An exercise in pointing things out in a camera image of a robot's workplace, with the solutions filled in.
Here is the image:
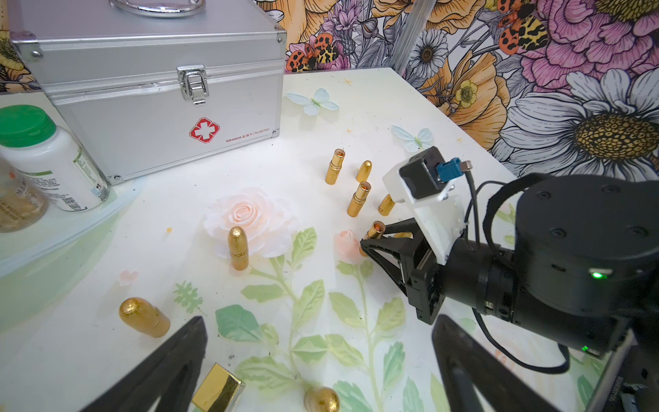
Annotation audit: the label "white bottle green cap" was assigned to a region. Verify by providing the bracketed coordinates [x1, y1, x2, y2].
[1, 105, 109, 212]

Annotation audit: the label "gold lipstick cap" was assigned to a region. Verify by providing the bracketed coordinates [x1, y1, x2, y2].
[355, 160, 372, 182]
[378, 194, 396, 216]

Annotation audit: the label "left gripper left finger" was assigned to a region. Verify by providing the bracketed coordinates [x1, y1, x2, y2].
[84, 316, 208, 411]

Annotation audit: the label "silver aluminium first aid case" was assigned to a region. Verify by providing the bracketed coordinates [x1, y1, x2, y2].
[8, 0, 287, 184]

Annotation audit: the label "clear jar brown contents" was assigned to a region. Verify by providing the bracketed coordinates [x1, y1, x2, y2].
[0, 159, 49, 233]

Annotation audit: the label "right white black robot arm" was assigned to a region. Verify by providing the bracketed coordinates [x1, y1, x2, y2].
[361, 173, 658, 356]

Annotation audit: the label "right aluminium corner post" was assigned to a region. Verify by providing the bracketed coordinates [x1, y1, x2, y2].
[391, 0, 436, 77]

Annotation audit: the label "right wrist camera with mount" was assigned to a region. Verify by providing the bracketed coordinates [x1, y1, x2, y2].
[383, 146, 472, 264]

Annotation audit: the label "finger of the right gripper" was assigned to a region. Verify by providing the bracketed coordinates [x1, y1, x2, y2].
[360, 241, 412, 295]
[378, 218, 420, 240]

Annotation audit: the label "square black gold lipstick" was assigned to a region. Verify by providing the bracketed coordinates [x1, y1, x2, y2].
[192, 363, 245, 412]

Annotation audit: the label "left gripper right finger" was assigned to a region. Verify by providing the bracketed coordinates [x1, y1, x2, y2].
[432, 315, 556, 412]

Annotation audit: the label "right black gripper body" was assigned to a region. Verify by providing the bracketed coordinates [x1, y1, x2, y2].
[401, 239, 463, 325]

